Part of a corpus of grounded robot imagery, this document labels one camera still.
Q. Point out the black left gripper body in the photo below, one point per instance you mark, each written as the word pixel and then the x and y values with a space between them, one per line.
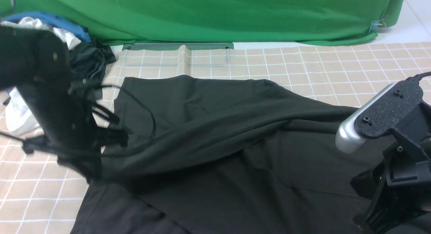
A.
pixel 70 130

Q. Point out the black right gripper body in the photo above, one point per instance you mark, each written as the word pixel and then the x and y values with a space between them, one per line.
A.
pixel 398 187

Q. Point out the dark gray long-sleeve top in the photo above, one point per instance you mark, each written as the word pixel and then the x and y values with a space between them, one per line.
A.
pixel 229 157

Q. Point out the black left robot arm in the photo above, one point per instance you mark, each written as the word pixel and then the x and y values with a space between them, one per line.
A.
pixel 36 62

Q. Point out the white crumpled shirt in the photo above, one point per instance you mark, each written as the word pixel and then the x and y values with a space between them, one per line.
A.
pixel 18 116

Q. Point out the dark teal crumpled garment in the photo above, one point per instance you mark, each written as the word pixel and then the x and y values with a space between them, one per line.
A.
pixel 88 62

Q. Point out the beige checkered tablecloth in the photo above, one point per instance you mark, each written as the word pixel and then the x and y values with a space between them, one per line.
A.
pixel 40 197

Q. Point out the blue binder clip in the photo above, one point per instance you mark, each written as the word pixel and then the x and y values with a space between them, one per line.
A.
pixel 377 25

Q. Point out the green backdrop cloth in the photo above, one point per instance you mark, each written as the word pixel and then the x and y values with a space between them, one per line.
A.
pixel 312 22

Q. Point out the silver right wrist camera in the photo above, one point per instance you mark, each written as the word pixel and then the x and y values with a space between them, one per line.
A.
pixel 398 109

